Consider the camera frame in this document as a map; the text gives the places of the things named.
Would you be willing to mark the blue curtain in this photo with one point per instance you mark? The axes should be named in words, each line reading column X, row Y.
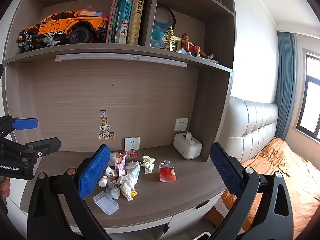
column 285, row 85

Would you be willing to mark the wooden shelf unit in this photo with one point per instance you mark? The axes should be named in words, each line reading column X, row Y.
column 100, row 48

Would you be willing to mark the crumpled clear wrap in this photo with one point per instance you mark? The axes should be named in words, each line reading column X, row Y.
column 113, row 192

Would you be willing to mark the person's left hand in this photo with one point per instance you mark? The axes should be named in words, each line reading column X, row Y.
column 3, row 187

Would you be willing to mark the blue plastic packaging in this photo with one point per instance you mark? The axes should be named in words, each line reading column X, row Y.
column 158, row 33

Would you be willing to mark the small yellow wrapper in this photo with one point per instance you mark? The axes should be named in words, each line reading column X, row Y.
column 134, row 193

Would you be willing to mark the red candy wrappers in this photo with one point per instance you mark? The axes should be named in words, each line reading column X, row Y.
column 132, row 153

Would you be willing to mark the crumpled yellow tissue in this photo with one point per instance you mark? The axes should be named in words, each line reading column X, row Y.
column 148, row 164

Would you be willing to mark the seated basketball player figure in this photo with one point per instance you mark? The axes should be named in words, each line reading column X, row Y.
column 191, row 46

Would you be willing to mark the white padded headboard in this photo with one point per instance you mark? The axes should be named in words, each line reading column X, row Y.
column 250, row 127

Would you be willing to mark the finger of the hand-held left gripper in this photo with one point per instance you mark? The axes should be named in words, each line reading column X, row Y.
column 25, row 124
column 45, row 146

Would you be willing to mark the tan thick book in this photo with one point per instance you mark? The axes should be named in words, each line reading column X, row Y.
column 137, row 15

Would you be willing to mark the small white bottle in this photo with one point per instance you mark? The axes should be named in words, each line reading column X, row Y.
column 102, row 182

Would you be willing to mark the grey toy shark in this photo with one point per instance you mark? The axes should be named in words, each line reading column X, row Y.
column 48, row 40

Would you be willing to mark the crumpled white paper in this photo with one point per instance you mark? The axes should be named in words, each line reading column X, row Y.
column 110, row 172

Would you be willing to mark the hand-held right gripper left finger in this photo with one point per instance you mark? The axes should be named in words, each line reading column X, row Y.
column 95, row 172

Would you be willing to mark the strip of picture stickers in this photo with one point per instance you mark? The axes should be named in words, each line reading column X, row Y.
column 105, row 127

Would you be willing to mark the orange toy truck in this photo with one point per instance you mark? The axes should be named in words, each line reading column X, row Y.
column 67, row 26

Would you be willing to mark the white wall socket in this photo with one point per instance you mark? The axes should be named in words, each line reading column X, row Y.
column 132, row 143
column 181, row 125

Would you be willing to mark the dark toy robot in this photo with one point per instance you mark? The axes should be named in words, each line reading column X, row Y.
column 26, row 38

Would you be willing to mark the white light bar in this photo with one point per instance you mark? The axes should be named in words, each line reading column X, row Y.
column 120, row 58

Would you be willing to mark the orange blanket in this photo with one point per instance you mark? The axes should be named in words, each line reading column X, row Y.
column 280, row 160

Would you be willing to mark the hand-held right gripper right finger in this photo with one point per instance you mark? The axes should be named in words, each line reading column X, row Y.
column 225, row 170

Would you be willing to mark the white plastic bag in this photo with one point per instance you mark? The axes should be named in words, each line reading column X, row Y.
column 130, row 178

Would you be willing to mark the gold pagoda model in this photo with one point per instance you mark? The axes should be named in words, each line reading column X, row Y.
column 170, row 36

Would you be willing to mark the white tissue box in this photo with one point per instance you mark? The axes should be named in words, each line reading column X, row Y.
column 186, row 147

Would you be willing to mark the pink box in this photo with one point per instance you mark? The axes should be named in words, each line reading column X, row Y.
column 96, row 13

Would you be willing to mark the pink thin book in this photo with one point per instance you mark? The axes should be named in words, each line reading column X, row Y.
column 110, row 22

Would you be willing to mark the pink snack packet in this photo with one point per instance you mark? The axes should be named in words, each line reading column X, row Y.
column 120, row 165

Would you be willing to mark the dark framed window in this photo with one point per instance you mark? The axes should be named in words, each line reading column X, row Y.
column 310, row 97

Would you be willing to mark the green book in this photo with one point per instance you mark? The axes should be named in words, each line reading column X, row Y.
column 117, row 22

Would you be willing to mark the clear plastic box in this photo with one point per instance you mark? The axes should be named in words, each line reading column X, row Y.
column 106, row 203

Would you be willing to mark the blue book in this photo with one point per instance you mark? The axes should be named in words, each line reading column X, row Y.
column 125, row 17

